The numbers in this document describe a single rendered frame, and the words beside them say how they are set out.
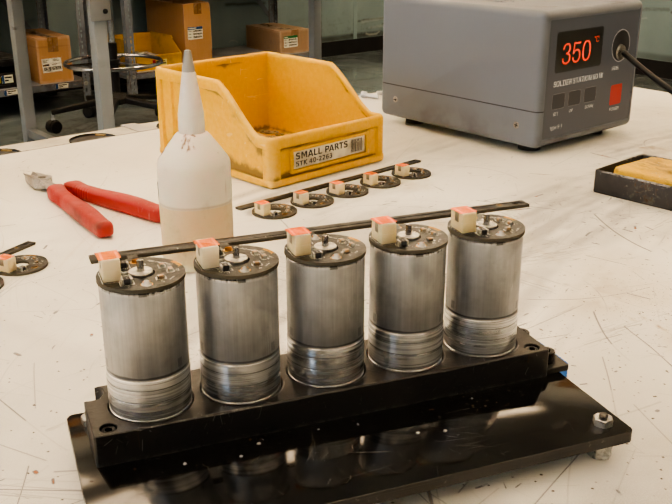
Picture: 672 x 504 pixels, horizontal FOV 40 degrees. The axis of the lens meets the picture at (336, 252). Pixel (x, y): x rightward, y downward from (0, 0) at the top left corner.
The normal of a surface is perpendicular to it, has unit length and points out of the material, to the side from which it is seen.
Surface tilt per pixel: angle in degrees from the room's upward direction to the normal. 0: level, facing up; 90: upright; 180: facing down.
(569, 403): 0
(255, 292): 90
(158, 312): 90
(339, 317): 90
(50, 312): 0
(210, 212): 90
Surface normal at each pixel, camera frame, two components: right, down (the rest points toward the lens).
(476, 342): -0.28, 0.34
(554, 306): 0.00, -0.93
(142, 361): 0.07, 0.36
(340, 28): 0.64, 0.27
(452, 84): -0.75, 0.23
